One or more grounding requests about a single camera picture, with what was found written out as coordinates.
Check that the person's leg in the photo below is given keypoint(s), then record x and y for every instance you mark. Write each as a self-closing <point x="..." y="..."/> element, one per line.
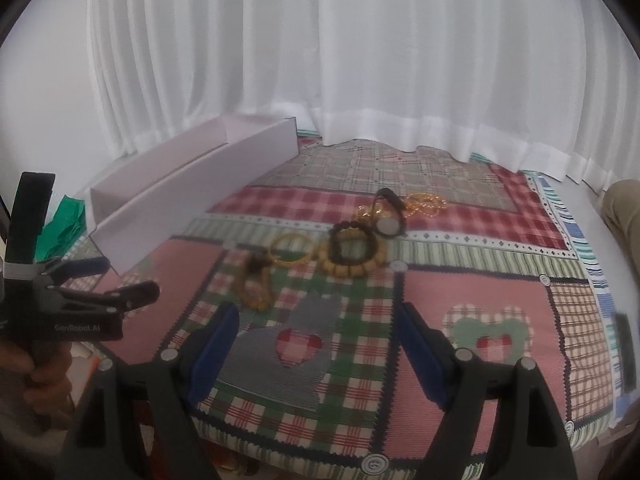
<point x="624" y="220"/>

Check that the white curtain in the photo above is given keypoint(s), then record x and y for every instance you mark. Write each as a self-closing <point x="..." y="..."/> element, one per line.
<point x="350" y="50"/>

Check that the yellow bangle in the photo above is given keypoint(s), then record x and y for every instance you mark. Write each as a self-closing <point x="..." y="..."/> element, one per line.
<point x="291" y="262"/>

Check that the patchwork plaid tablecloth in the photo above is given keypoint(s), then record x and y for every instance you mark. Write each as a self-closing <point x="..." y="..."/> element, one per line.
<point x="475" y="285"/>

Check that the person's left forearm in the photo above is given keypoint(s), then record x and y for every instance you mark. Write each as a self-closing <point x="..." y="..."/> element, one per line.
<point x="25" y="427"/>

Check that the person's left hand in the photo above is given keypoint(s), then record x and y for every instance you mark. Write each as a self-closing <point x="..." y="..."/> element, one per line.
<point x="47" y="375"/>

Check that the gold ornament cluster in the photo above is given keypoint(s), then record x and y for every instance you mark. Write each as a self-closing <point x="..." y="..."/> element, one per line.
<point x="366" y="213"/>

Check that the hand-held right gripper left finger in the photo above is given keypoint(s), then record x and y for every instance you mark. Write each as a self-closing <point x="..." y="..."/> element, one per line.
<point x="215" y="355"/>

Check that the long white cardboard box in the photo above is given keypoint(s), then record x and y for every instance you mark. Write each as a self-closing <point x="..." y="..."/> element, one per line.
<point x="200" y="195"/>

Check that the orange object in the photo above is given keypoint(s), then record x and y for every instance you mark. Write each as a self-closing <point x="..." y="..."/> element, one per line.
<point x="94" y="364"/>

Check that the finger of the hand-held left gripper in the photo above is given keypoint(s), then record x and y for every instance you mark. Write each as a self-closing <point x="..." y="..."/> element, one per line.
<point x="85" y="266"/>
<point x="131" y="296"/>

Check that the green cloth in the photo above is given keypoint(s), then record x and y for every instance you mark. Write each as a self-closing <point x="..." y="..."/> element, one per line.
<point x="65" y="220"/>

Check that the black rectangular object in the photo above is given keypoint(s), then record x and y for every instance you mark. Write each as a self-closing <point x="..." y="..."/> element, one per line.
<point x="623" y="350"/>

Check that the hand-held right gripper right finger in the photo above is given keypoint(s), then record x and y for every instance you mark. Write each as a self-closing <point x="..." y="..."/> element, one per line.
<point x="419" y="355"/>

